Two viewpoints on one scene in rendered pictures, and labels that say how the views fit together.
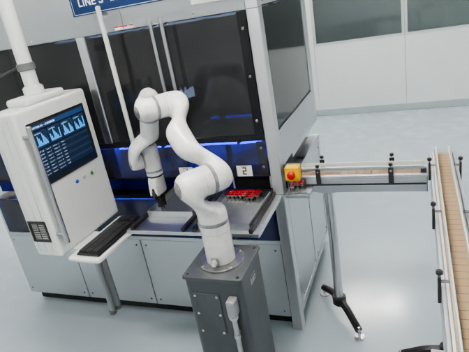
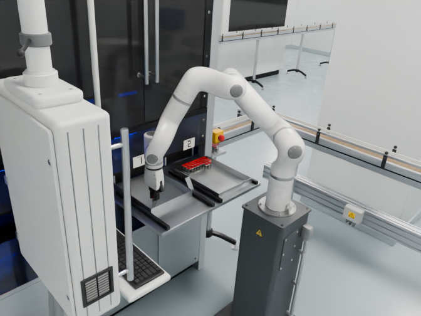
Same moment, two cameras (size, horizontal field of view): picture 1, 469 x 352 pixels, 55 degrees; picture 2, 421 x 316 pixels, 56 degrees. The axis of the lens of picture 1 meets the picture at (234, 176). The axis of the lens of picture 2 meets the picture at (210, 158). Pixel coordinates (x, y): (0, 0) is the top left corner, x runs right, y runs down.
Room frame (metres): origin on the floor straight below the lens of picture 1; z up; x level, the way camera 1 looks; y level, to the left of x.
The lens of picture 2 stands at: (1.41, 1.82, 1.94)
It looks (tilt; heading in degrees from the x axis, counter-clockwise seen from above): 26 degrees down; 289
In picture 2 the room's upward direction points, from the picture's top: 4 degrees clockwise
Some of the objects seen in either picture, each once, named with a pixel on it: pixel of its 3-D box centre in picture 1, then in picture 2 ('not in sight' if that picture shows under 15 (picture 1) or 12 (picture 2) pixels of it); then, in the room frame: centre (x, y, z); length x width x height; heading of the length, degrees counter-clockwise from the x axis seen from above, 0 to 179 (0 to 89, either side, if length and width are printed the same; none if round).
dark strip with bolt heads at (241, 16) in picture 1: (252, 98); (205, 74); (2.16, -0.16, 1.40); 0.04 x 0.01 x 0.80; 66
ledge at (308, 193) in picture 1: (300, 191); (211, 150); (2.16, -0.33, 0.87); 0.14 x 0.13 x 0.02; 156
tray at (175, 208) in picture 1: (183, 200); (151, 188); (2.25, 0.29, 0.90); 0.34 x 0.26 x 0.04; 156
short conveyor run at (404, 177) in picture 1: (355, 173); (228, 128); (2.14, -0.62, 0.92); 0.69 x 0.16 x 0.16; 66
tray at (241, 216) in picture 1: (235, 209); (213, 175); (2.01, 0.02, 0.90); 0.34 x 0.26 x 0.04; 156
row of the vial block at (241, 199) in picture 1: (242, 198); (199, 167); (2.11, -0.02, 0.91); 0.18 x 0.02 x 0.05; 66
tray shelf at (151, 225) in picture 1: (208, 210); (185, 187); (2.12, 0.16, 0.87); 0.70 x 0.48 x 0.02; 66
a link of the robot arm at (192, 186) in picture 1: (200, 197); (287, 155); (1.62, 0.14, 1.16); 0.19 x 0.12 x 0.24; 117
